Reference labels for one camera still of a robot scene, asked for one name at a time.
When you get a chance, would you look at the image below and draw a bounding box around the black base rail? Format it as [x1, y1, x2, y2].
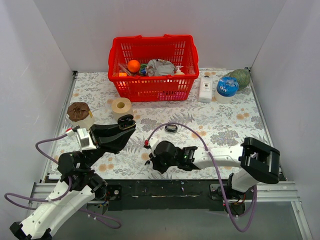
[86, 179, 224, 214]

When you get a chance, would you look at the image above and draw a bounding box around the orange fruit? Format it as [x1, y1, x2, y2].
[127, 59, 141, 73]

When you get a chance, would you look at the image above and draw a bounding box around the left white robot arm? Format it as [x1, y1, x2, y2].
[9, 120, 136, 240]

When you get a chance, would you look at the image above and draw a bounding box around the brown-topped paper cup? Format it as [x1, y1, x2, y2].
[66, 102, 95, 130]

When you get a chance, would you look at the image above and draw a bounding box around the crumpled silver foil bag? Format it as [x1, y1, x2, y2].
[146, 59, 176, 77]

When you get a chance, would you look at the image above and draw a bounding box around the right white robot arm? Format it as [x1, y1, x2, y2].
[145, 137, 280, 199]

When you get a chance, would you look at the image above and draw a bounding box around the red plastic shopping basket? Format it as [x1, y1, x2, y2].
[108, 34, 199, 102]

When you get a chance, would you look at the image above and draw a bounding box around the blue-lidded white jar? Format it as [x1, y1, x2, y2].
[214, 76, 239, 104]

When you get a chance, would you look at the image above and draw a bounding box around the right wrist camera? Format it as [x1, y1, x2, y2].
[143, 137, 160, 149]

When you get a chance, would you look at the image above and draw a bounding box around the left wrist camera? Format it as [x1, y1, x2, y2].
[65, 126, 97, 152]

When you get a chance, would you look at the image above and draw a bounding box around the floral patterned table mat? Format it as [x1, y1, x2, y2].
[66, 68, 272, 180]

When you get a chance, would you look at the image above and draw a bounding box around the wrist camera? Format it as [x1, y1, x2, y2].
[143, 137, 160, 149]
[65, 126, 97, 152]

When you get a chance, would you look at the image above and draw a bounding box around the black oval charging case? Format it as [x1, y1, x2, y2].
[164, 124, 178, 133]

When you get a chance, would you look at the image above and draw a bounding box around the green textured ball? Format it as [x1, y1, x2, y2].
[227, 69, 251, 91]

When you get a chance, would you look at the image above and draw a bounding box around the white rectangular bottle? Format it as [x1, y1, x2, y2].
[198, 75, 213, 103]

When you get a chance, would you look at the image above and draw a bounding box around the black gold-trimmed charging case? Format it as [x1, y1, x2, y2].
[117, 114, 136, 130]

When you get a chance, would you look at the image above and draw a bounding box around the beige paper roll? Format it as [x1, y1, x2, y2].
[111, 97, 134, 123]

